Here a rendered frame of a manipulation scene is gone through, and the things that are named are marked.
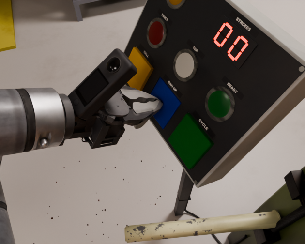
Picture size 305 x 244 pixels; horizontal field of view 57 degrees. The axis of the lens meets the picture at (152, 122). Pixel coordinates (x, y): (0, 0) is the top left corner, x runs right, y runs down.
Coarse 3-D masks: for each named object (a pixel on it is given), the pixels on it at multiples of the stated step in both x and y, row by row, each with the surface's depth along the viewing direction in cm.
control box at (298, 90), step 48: (192, 0) 48; (240, 0) 46; (144, 48) 59; (192, 48) 49; (240, 48) 42; (288, 48) 37; (192, 96) 50; (240, 96) 43; (288, 96) 38; (240, 144) 44
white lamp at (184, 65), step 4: (180, 56) 51; (184, 56) 50; (188, 56) 50; (176, 60) 52; (180, 60) 51; (184, 60) 50; (188, 60) 50; (192, 60) 49; (176, 64) 52; (180, 64) 51; (184, 64) 50; (188, 64) 50; (192, 64) 49; (176, 68) 52; (180, 68) 51; (184, 68) 50; (188, 68) 50; (192, 68) 49; (180, 72) 51; (184, 72) 50; (188, 72) 50; (180, 76) 52; (184, 76) 51
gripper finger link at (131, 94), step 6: (120, 90) 51; (126, 90) 52; (132, 90) 53; (138, 90) 54; (126, 96) 50; (132, 96) 51; (138, 96) 52; (144, 96) 53; (150, 96) 54; (126, 102) 51; (132, 102) 51; (144, 102) 54
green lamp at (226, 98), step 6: (210, 96) 47; (216, 96) 46; (222, 96) 45; (228, 96) 44; (210, 102) 47; (216, 102) 46; (222, 102) 45; (228, 102) 44; (210, 108) 47; (216, 108) 46; (222, 108) 45; (228, 108) 45; (216, 114) 46; (222, 114) 45
